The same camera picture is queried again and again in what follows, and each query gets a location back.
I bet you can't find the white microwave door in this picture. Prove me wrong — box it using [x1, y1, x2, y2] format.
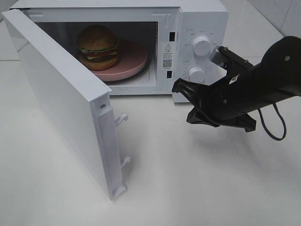
[2, 9, 130, 199]

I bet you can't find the glass microwave turntable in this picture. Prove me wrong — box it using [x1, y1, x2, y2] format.
[103, 56, 151, 85]

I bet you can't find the white microwave oven body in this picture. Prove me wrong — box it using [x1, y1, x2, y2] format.
[8, 0, 228, 95]

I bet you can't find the toy hamburger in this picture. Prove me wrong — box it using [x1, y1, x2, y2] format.
[77, 25, 119, 71]

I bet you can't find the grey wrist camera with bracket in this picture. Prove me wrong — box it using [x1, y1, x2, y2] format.
[209, 46, 253, 74]

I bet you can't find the white warning label sticker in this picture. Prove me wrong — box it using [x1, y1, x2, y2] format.
[161, 42, 175, 70]

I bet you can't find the pink round plate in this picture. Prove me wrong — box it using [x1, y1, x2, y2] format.
[91, 40, 148, 82]

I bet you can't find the upper white power knob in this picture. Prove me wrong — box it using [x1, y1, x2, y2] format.
[192, 35, 211, 56]

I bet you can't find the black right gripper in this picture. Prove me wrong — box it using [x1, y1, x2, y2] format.
[172, 75, 256, 132]

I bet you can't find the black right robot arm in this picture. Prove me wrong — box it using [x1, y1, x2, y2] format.
[172, 36, 301, 132]

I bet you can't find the white timer knob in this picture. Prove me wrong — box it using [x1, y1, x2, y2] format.
[188, 66, 206, 83]

